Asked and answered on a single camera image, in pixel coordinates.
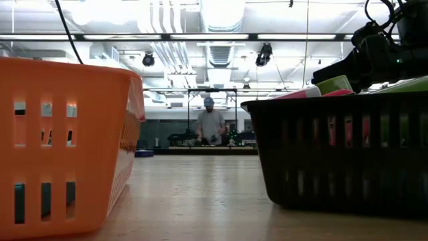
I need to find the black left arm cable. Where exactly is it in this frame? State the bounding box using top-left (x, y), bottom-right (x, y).
top-left (53, 0), bottom-right (85, 65)

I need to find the light green wall charger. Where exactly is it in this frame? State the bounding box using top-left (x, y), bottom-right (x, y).
top-left (315, 74), bottom-right (354, 96)

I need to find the black plastic basket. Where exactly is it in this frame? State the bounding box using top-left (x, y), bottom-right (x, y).
top-left (239, 91), bottom-right (428, 219)

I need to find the silver ceiling duct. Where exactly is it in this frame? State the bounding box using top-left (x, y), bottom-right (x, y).
top-left (198, 0), bottom-right (247, 107)

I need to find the orange plastic basket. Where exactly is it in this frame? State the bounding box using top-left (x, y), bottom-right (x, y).
top-left (0, 56), bottom-right (146, 241)

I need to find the person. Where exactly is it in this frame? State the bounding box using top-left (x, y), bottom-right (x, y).
top-left (195, 96), bottom-right (229, 147)

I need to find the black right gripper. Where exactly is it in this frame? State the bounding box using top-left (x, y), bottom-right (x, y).
top-left (310, 21), bottom-right (428, 94)

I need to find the flat dark blue disc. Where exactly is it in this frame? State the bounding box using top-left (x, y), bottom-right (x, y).
top-left (134, 149), bottom-right (155, 159)

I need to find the thin hanging cable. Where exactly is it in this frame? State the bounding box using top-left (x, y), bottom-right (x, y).
top-left (296, 0), bottom-right (310, 90)

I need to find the black background rig frame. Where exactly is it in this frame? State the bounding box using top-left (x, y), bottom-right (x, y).
top-left (186, 88), bottom-right (239, 148)

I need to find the pinkish red wall charger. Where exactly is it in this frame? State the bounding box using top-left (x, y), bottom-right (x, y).
top-left (268, 84), bottom-right (322, 100)

